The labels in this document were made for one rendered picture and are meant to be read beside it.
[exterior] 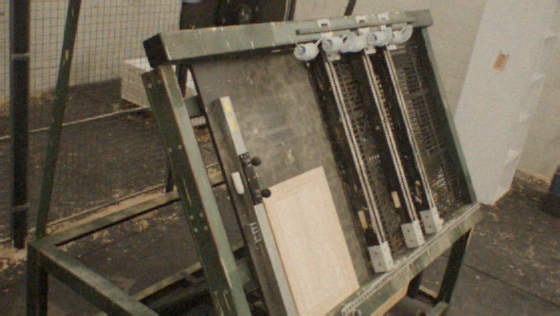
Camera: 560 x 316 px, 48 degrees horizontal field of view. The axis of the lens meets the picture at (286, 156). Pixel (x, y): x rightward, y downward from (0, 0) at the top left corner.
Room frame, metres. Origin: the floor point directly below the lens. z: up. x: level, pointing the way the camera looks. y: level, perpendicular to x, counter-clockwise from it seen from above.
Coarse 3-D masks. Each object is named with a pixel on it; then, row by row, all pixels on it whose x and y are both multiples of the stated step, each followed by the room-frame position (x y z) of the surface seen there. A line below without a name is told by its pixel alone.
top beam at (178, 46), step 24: (264, 24) 2.55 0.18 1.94; (288, 24) 2.68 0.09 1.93; (312, 24) 2.83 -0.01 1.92; (336, 24) 2.99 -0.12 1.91; (432, 24) 3.88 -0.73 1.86; (144, 48) 2.10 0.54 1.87; (168, 48) 2.07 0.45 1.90; (192, 48) 2.16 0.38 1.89; (216, 48) 2.26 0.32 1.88; (240, 48) 2.36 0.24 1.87; (264, 48) 2.50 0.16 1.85; (288, 48) 2.75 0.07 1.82
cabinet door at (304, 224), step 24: (288, 192) 2.33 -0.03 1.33; (312, 192) 2.45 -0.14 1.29; (288, 216) 2.27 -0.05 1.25; (312, 216) 2.38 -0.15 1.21; (336, 216) 2.51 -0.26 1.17; (288, 240) 2.21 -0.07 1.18; (312, 240) 2.32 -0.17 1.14; (336, 240) 2.44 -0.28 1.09; (288, 264) 2.14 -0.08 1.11; (312, 264) 2.25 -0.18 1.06; (336, 264) 2.37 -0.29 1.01; (312, 288) 2.19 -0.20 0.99; (336, 288) 2.30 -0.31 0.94; (312, 312) 2.12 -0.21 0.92
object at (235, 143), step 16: (224, 112) 2.22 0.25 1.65; (224, 128) 2.22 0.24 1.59; (240, 144) 2.21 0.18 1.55; (240, 176) 2.16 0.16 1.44; (256, 208) 2.12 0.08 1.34; (272, 240) 2.11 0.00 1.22; (272, 256) 2.07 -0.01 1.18; (272, 272) 2.05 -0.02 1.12; (272, 288) 2.04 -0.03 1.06; (288, 288) 2.06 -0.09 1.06; (288, 304) 2.02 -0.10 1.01
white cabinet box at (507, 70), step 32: (512, 0) 5.86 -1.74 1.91; (544, 0) 5.72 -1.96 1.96; (480, 32) 5.96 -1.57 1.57; (512, 32) 5.82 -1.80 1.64; (544, 32) 5.68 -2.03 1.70; (480, 64) 5.92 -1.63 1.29; (512, 64) 5.77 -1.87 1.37; (544, 64) 6.19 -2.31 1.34; (480, 96) 5.88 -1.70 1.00; (512, 96) 5.73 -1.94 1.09; (480, 128) 5.83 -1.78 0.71; (512, 128) 5.68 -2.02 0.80; (480, 160) 5.79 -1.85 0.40; (512, 160) 6.19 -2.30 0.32; (480, 192) 5.74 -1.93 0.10
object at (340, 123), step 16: (352, 32) 2.82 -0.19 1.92; (320, 48) 2.86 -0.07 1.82; (352, 48) 2.81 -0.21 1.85; (320, 64) 2.85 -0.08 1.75; (320, 80) 2.84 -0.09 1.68; (336, 80) 2.85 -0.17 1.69; (336, 96) 2.80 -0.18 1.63; (336, 112) 2.78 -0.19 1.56; (336, 128) 2.77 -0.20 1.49; (352, 128) 2.79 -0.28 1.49; (352, 144) 2.74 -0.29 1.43; (352, 160) 2.71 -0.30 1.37; (352, 176) 2.70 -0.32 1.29; (352, 192) 2.69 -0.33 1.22; (368, 192) 2.69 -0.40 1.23; (368, 208) 2.64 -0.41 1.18; (368, 224) 2.63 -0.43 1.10; (368, 240) 2.62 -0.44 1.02; (384, 240) 2.62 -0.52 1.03; (384, 256) 2.57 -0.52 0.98
